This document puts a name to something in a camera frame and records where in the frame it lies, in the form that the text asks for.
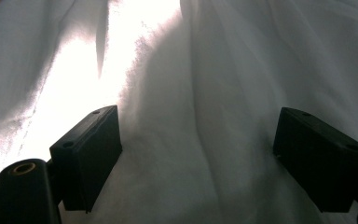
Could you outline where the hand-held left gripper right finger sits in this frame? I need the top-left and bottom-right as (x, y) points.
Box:
(272, 106), (358, 214)

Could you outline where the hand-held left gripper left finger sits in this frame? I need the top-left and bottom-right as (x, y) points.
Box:
(49, 105), (123, 214)

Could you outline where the white cloth garment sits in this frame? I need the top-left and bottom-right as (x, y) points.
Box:
(0, 0), (358, 224)

